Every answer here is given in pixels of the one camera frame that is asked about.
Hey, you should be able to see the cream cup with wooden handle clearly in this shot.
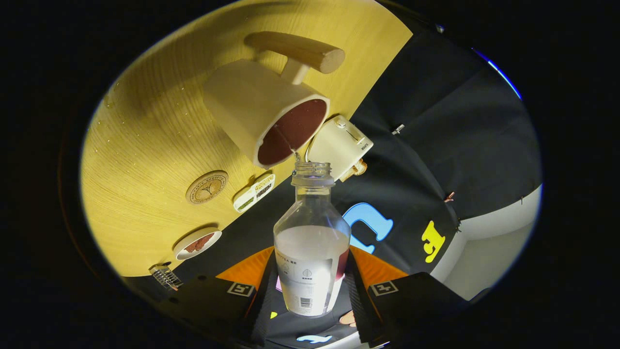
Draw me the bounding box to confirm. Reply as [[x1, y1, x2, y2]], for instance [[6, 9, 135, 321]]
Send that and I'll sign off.
[[202, 32, 346, 169]]

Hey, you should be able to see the wooden table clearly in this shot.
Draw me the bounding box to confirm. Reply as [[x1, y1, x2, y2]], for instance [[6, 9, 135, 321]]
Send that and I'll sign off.
[[80, 0, 413, 278]]

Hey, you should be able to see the black backdrop cloth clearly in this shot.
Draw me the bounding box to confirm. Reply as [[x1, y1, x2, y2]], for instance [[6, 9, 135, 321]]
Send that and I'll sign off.
[[170, 29, 542, 349]]

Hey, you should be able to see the toast slice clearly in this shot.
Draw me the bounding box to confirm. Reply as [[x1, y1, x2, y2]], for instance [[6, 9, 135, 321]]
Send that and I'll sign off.
[[339, 160, 368, 183]]

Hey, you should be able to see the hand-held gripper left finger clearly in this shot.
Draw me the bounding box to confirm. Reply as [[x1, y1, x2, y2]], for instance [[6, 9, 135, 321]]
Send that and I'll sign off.
[[167, 246, 279, 347]]

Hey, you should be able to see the white round plate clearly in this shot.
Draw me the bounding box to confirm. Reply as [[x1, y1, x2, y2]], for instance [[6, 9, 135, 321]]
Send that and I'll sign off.
[[173, 227, 223, 261]]

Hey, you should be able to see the cream toaster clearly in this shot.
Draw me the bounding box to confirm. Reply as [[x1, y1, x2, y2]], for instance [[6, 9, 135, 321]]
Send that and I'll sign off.
[[306, 115, 374, 182]]

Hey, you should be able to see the round wooden coaster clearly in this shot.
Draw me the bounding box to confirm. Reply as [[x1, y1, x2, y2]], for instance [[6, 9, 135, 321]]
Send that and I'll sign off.
[[186, 170, 229, 205]]

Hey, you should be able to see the white divided snack dish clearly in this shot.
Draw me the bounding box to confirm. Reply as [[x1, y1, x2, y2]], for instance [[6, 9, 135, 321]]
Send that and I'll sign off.
[[233, 173, 276, 214]]

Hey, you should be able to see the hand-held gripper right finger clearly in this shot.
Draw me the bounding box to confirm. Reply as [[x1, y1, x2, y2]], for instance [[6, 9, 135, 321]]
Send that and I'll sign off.
[[341, 245, 470, 347]]

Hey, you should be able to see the metal wire holder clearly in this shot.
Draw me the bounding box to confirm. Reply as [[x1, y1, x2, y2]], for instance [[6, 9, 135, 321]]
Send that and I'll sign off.
[[149, 264, 184, 291]]

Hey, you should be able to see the clear plastic juice bottle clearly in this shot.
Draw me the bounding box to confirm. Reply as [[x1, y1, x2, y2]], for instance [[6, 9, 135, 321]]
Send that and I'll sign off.
[[274, 161, 352, 318]]

